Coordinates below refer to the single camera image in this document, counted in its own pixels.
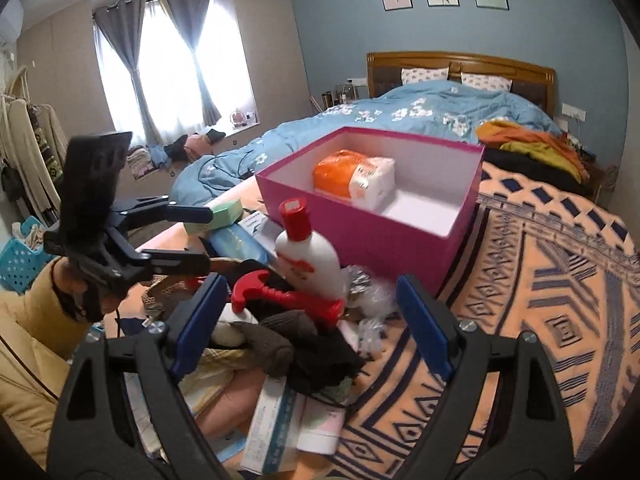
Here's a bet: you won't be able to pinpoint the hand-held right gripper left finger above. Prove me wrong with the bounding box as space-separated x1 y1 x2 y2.
46 273 236 480

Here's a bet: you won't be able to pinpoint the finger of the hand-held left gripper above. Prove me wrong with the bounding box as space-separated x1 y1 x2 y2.
110 194 215 235
117 234 211 283

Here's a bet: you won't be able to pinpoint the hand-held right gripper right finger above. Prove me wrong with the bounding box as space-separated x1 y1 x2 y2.
396 274 577 480

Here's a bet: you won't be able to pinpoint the pink cardboard box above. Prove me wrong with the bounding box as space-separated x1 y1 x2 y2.
255 126 487 295

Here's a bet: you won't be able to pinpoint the person's left forearm yellow sleeve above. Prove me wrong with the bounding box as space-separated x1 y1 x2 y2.
0 259 98 468

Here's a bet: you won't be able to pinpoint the small white round container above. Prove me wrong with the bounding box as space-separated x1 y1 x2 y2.
212 304 259 349

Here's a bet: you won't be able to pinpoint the person's left hand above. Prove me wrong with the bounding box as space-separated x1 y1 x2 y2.
50 258 108 323

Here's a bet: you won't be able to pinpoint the brown mesh cloth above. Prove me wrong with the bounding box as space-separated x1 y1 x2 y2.
139 257 242 312

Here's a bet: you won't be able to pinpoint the green box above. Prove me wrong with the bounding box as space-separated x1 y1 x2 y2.
182 197 245 237

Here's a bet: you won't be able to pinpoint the yellow plaid cloth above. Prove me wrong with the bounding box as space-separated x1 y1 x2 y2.
177 346 251 412

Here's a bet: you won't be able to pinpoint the pile of clothes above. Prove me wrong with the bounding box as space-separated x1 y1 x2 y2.
127 129 227 179

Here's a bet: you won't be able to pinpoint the red plastic hook tool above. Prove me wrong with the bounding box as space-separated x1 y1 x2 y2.
231 270 347 329

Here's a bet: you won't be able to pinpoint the clear crumpled plastic wrap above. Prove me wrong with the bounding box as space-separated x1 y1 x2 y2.
344 264 402 357

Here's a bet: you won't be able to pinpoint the blue packet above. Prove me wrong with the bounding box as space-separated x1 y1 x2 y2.
206 222 277 267

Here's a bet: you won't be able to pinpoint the hanging clothes on rack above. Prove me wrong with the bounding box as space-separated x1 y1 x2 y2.
0 64 69 227

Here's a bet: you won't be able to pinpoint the brown knitted sock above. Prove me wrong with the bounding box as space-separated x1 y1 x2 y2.
232 309 321 377

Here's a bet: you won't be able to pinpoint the small white printed box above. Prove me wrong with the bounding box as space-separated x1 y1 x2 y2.
238 211 269 239

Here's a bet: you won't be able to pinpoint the pink cloth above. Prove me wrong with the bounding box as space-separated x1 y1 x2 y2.
196 374 267 447

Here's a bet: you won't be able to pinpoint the blue plastic basket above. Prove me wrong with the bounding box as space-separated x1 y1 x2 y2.
0 216 57 297

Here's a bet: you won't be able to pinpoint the dark brown knit glove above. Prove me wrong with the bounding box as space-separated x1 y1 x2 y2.
240 260 369 407

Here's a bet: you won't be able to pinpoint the orange patterned blanket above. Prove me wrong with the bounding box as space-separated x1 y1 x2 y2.
127 159 640 480

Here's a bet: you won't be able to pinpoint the white lotion bottle red cap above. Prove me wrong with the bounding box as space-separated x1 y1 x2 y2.
274 198 349 311

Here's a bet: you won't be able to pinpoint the long white carton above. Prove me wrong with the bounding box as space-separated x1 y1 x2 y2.
240 374 307 476

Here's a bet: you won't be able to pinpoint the white tube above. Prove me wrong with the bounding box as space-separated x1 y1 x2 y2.
297 396 347 456

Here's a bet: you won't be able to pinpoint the grey curtain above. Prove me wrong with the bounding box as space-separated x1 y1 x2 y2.
93 0 167 149
159 0 224 127

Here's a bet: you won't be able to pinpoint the orange and white tissue pack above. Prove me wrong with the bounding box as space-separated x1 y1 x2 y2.
313 149 396 210

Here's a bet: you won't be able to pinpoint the white air conditioner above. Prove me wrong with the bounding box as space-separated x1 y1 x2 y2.
0 0 25 44

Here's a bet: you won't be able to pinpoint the black folded garment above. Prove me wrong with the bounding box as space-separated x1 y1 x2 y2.
481 147 597 197

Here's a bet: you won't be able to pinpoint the row of bottles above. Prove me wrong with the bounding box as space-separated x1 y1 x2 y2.
319 77 372 109

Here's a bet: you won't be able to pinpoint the orange and yellow clothes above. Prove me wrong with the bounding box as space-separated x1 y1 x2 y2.
475 120 592 182

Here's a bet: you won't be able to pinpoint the blue floral duvet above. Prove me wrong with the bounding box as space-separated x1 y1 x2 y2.
170 79 557 207

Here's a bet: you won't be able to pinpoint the white patterned pillow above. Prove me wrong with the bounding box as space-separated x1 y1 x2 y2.
401 66 451 87
460 72 514 94

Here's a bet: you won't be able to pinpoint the wooden headboard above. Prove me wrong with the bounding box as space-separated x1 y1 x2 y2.
366 51 557 117

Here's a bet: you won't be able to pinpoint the black cable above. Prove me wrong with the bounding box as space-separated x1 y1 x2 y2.
196 151 257 187

